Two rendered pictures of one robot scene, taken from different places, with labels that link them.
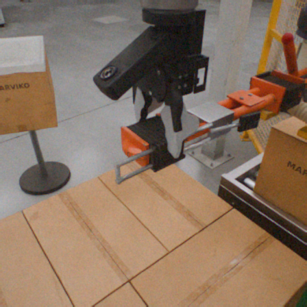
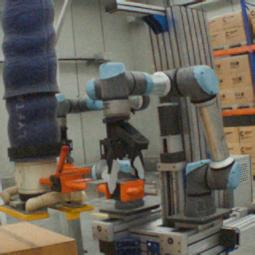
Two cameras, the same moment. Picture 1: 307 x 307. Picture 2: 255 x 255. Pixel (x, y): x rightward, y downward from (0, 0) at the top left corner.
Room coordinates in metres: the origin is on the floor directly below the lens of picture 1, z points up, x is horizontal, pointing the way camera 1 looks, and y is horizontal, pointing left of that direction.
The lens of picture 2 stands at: (0.36, 1.24, 1.44)
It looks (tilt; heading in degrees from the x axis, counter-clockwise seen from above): 3 degrees down; 276
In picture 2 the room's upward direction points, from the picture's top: 6 degrees counter-clockwise
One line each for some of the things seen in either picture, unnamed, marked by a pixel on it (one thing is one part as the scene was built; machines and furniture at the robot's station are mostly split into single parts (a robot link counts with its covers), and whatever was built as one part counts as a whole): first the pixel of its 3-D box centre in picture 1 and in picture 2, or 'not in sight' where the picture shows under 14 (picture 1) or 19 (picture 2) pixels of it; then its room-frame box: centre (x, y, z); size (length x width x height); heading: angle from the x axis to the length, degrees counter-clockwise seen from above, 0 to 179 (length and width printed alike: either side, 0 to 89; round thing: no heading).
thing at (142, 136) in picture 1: (152, 139); (124, 190); (0.42, 0.00, 1.27); 0.08 x 0.07 x 0.05; 127
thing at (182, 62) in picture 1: (170, 55); (117, 138); (0.43, -0.03, 1.41); 0.09 x 0.08 x 0.12; 126
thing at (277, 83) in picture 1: (275, 90); (67, 182); (0.62, -0.29, 1.27); 0.10 x 0.08 x 0.06; 37
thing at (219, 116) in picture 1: (209, 120); (100, 188); (0.50, -0.11, 1.26); 0.07 x 0.07 x 0.04; 37
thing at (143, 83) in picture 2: not in sight; (131, 84); (0.37, -0.11, 1.57); 0.11 x 0.11 x 0.08; 52
